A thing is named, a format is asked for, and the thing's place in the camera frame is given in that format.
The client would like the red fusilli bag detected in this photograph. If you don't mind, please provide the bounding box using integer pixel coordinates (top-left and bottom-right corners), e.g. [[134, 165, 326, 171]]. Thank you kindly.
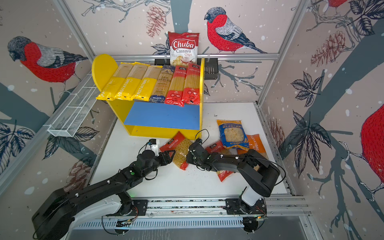
[[160, 132, 192, 171], [205, 140, 234, 182]]

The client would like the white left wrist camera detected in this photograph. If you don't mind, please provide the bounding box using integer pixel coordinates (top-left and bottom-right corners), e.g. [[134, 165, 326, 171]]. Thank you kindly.
[[149, 139, 160, 157]]

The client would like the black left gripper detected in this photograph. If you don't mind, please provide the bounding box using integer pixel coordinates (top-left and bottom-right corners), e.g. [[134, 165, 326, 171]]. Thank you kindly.
[[142, 148, 176, 178]]

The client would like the red spaghetti pack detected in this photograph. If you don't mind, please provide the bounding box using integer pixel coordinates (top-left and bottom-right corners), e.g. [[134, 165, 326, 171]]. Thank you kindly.
[[182, 63, 201, 105], [165, 66, 187, 107]]

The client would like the Chuba cassava chips bag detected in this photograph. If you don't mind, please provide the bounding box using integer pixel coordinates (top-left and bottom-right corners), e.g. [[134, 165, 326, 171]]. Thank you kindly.
[[168, 32, 200, 67]]

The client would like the white wire wall basket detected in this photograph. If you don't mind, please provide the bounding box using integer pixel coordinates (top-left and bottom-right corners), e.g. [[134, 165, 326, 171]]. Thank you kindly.
[[48, 74, 100, 137]]

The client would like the blue orecchiette pasta bag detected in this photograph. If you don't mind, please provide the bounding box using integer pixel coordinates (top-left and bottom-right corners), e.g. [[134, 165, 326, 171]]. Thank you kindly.
[[217, 120, 249, 151]]

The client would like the orange pasta bag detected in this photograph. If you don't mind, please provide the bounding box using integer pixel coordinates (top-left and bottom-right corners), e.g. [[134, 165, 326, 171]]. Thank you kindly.
[[237, 134, 269, 160]]

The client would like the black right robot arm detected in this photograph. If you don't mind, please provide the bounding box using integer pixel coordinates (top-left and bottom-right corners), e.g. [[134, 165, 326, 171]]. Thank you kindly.
[[187, 143, 281, 198]]

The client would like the dark blue spaghetti pack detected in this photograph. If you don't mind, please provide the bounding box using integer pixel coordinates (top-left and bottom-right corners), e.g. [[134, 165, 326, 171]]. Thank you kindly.
[[149, 65, 176, 103]]

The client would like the yellow spaghetti pack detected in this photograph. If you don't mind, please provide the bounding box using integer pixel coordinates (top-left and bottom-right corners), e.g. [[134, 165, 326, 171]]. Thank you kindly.
[[96, 63, 134, 101], [115, 63, 150, 101], [132, 66, 163, 102]]

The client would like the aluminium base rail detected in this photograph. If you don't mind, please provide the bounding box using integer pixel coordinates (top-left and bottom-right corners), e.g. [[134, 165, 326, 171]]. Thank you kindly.
[[80, 195, 311, 234]]

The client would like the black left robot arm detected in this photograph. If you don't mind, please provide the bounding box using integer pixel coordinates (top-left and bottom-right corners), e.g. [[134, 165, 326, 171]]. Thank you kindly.
[[32, 150, 176, 240]]

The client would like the yellow wooden shelf unit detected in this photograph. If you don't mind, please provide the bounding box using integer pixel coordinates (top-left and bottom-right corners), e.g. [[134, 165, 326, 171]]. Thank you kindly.
[[107, 69, 205, 140]]

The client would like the black wall basket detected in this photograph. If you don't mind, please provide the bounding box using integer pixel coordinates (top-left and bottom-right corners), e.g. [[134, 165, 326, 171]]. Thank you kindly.
[[155, 58, 219, 80]]

